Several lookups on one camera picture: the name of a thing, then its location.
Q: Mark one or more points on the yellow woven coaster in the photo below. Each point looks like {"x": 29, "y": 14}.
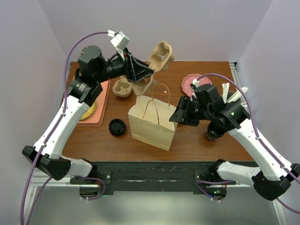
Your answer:
{"x": 89, "y": 112}

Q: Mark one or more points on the pink polka dot plate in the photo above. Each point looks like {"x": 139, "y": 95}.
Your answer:
{"x": 185, "y": 85}

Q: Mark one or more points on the salmon pink tray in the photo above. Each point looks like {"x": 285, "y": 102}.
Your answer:
{"x": 95, "y": 120}

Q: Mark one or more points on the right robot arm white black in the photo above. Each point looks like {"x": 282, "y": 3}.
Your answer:
{"x": 271, "y": 177}

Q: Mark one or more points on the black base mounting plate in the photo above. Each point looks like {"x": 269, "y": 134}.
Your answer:
{"x": 150, "y": 177}

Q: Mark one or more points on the grey straw holder cup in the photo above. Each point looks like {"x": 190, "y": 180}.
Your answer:
{"x": 241, "y": 101}

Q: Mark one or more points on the black coffee cup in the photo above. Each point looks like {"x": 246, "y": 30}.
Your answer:
{"x": 213, "y": 132}

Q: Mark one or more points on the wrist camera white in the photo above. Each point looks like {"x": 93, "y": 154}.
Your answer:
{"x": 194, "y": 84}
{"x": 119, "y": 41}

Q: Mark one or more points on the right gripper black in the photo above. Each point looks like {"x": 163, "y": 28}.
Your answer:
{"x": 185, "y": 102}

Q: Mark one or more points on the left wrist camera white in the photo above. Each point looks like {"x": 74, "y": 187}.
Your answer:
{"x": 119, "y": 41}

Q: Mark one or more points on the brown paper bag with handles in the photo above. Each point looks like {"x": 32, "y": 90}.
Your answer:
{"x": 149, "y": 121}

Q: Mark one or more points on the cardboard cup carrier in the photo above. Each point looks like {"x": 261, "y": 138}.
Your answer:
{"x": 122, "y": 88}
{"x": 159, "y": 60}

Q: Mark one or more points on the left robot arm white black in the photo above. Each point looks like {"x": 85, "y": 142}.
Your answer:
{"x": 46, "y": 153}

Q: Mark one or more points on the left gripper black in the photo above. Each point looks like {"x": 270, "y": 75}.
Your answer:
{"x": 140, "y": 69}

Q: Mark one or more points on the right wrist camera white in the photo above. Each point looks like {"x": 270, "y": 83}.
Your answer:
{"x": 194, "y": 84}

